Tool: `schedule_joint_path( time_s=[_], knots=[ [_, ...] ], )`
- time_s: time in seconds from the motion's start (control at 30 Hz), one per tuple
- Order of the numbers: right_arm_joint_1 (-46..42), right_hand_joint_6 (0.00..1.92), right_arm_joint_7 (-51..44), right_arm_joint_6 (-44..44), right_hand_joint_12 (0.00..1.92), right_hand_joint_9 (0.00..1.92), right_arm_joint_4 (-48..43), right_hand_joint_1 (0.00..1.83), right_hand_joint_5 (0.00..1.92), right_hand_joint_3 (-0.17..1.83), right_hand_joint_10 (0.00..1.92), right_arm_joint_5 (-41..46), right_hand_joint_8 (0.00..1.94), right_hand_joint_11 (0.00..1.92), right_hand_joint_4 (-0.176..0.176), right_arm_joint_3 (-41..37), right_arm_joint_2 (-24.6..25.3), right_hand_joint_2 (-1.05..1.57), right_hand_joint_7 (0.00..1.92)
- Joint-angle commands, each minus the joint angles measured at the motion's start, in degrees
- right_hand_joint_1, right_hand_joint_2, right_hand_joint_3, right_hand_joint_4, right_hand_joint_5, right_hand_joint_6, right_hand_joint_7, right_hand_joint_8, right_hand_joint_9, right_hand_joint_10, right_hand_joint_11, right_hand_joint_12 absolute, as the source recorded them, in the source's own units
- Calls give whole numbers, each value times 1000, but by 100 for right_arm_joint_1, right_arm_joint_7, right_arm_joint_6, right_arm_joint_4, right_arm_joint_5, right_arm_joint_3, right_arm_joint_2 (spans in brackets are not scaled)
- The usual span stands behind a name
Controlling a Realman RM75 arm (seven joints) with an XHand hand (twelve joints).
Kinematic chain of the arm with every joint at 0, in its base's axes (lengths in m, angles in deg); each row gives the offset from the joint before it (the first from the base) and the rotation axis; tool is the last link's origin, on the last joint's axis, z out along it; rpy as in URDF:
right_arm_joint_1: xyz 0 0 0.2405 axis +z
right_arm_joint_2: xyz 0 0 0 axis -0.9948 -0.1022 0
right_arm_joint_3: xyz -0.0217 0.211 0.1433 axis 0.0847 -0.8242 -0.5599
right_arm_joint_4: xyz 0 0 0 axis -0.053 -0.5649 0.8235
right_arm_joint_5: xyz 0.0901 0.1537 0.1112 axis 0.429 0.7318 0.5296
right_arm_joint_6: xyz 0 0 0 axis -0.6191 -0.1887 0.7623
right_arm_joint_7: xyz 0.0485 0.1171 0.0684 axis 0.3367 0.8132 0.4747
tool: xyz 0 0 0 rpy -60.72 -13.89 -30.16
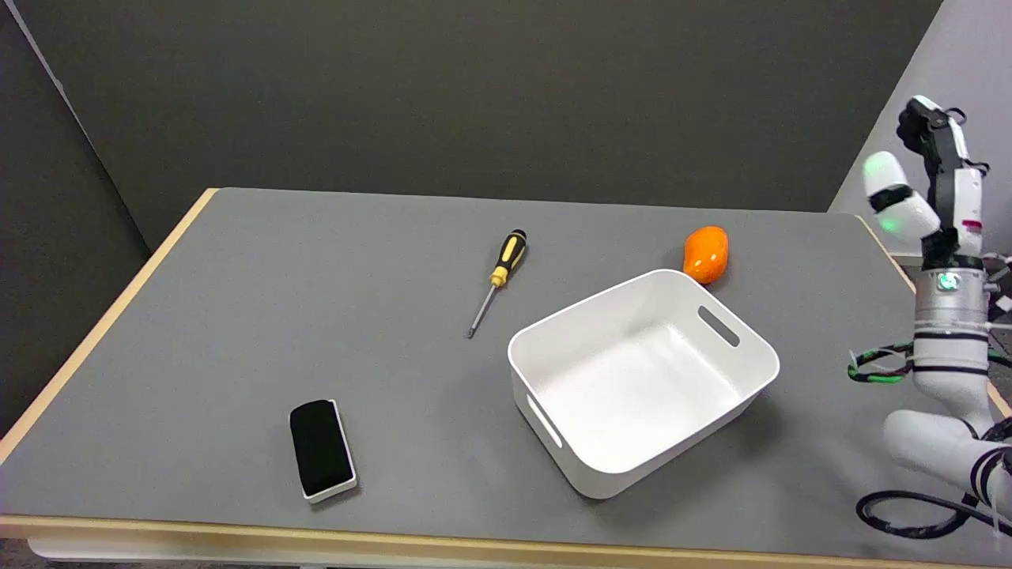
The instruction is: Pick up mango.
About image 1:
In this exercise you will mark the white plastic bin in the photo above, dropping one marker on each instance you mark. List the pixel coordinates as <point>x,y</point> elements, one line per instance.
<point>642,379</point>

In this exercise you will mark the black whiteboard eraser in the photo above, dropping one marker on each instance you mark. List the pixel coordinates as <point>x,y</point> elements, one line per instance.
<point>321,449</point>

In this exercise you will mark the yellow black screwdriver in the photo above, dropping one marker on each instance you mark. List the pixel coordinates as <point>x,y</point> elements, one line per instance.
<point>498,280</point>

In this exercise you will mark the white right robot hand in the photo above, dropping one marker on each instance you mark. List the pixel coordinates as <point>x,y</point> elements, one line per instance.
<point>941,190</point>

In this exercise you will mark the orange mango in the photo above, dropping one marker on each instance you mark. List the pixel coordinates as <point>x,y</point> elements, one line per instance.
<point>705,253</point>

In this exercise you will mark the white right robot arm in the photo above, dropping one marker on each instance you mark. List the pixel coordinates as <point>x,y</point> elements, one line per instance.
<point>953,371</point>

